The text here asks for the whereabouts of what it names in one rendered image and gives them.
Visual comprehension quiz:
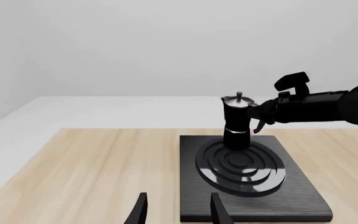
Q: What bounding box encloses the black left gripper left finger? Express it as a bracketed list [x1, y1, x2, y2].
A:
[122, 192, 149, 224]

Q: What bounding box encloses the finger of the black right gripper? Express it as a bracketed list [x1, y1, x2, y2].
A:
[247, 99, 278, 125]

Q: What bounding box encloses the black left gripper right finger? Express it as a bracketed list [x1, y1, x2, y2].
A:
[210, 192, 234, 224]

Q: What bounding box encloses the flat black stove plate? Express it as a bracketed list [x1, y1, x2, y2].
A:
[178, 134, 334, 223]

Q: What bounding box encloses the black plate on stalk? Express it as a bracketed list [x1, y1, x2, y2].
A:
[273, 71, 311, 96]

